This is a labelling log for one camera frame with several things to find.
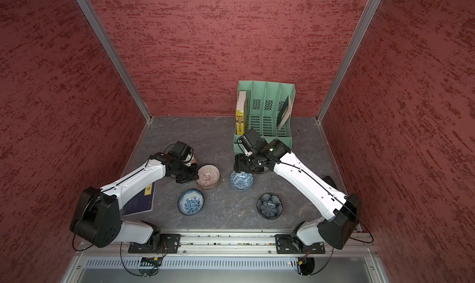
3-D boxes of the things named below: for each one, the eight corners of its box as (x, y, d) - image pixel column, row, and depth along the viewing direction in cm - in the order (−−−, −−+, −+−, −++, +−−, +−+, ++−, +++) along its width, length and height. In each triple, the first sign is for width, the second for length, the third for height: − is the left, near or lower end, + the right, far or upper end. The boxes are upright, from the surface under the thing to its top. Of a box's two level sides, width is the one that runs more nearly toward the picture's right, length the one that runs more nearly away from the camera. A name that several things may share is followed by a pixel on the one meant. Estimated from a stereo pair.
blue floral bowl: (177, 215, 83) (174, 213, 79) (182, 192, 90) (180, 189, 86) (202, 215, 83) (200, 213, 79) (205, 192, 90) (204, 189, 86)
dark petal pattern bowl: (257, 219, 82) (258, 216, 78) (256, 196, 89) (257, 193, 85) (281, 219, 82) (283, 216, 78) (278, 196, 89) (280, 193, 85)
